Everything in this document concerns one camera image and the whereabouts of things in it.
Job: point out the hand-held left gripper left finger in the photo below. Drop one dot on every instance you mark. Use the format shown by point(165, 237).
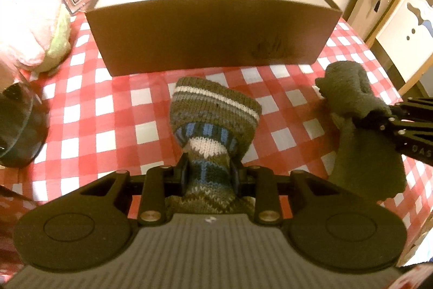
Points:
point(182, 174)

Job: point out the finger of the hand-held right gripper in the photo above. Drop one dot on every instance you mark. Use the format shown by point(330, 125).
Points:
point(416, 109)
point(382, 121)

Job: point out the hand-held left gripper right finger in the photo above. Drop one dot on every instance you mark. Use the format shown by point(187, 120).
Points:
point(238, 180)

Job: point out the grey scalloped cloth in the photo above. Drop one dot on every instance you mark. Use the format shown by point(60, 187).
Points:
point(358, 92)

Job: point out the striped knit sock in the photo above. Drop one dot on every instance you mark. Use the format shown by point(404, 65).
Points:
point(209, 106)

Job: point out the brown cardboard box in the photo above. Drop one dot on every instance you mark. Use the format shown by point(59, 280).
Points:
point(203, 38)

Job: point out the white wooden chair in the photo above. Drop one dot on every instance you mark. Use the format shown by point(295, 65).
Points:
point(402, 38)

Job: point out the red white checked tablecloth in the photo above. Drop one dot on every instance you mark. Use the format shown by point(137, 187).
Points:
point(111, 113)

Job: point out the dark glass bowl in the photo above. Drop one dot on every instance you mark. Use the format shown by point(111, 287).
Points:
point(20, 133)

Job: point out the pink green plush toy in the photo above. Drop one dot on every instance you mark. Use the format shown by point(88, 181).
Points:
point(27, 28)

